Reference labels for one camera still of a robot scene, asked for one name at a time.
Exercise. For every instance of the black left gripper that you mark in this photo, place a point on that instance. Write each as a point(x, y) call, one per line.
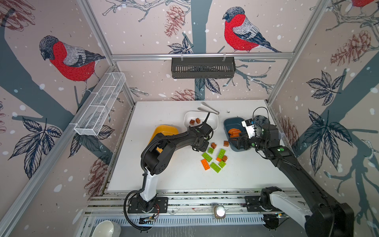
point(205, 147)

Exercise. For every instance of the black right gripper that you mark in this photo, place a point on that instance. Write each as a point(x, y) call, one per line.
point(246, 139)

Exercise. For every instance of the orange curved lego piece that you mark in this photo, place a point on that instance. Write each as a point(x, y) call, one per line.
point(234, 133)

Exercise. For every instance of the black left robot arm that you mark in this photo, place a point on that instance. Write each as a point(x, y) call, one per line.
point(157, 155)

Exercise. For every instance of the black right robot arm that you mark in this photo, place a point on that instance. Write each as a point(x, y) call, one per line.
point(322, 215)

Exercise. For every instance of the white plastic bin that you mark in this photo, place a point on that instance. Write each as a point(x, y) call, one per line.
point(212, 120)

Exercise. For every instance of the green 2x4 lego centre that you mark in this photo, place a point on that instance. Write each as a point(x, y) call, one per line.
point(207, 157)

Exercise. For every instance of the green 2x4 lego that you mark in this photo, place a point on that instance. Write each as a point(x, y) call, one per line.
point(215, 167)
point(207, 157)

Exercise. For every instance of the teal plastic bin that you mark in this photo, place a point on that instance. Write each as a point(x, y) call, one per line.
point(230, 123)

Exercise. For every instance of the green 2x3 lego on orange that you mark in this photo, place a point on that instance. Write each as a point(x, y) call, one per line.
point(221, 153)

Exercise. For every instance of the metal tongs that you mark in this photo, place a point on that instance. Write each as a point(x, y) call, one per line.
point(206, 108)

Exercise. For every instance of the dark patterned ceramic bowl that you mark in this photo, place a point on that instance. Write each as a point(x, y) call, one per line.
point(261, 120)

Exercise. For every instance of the orange 2x4 lego bottom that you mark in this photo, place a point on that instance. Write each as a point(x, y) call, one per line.
point(205, 164)

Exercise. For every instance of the green 2x2 lego bottom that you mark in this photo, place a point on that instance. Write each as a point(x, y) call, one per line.
point(222, 164)

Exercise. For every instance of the green 2x4 lego bottom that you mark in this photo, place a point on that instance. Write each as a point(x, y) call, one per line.
point(215, 167)

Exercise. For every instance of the yellow plastic bin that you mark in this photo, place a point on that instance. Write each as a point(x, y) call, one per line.
point(166, 130)

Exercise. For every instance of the round silver button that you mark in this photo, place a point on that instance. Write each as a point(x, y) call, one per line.
point(219, 212)

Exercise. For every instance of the white bowl bottom left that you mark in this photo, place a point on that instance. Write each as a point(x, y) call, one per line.
point(107, 229)

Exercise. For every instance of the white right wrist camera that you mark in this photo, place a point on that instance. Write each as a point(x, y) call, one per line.
point(249, 125)

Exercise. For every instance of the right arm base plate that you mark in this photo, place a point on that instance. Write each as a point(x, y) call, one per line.
point(253, 204)

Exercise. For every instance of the black hanging wire basket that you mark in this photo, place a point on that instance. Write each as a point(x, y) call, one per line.
point(203, 67)

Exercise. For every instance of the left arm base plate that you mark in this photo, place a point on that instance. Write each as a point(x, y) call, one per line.
point(156, 205)

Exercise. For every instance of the white wire mesh shelf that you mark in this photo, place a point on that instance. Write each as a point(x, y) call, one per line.
point(97, 112)

